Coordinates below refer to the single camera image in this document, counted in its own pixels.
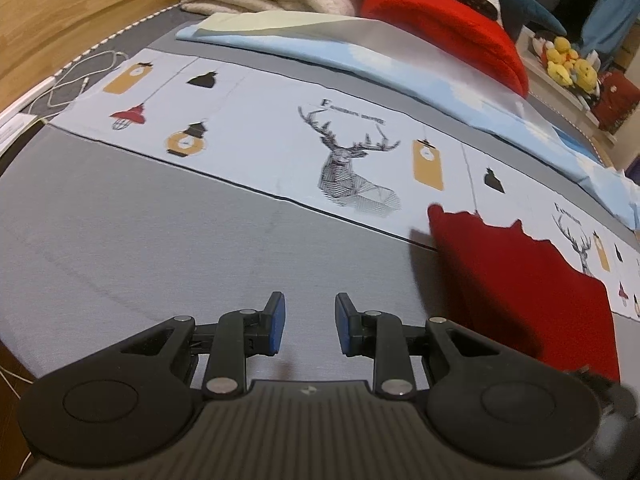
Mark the grey printed bed sheet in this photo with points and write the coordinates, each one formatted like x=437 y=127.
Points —
x=200 y=210

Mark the light blue duvet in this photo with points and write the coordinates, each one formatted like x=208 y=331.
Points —
x=400 y=60

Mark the white low shelf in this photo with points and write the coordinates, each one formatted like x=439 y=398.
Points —
x=555 y=87

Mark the yellow plush toys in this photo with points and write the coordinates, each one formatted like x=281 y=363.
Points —
x=570 y=62

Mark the wooden bed frame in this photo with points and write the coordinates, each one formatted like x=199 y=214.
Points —
x=75 y=5

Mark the dark red bag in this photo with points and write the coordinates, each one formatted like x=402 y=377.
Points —
x=620 y=102

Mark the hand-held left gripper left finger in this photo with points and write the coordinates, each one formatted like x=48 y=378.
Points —
x=278 y=321

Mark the red knit sweater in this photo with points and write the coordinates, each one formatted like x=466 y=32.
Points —
x=525 y=290

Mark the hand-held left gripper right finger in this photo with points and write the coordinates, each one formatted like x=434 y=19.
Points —
x=343 y=321

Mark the blue hanging garment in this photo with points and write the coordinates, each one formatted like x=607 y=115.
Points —
x=615 y=10

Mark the red cushion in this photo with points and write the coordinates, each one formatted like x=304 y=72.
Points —
x=450 y=30

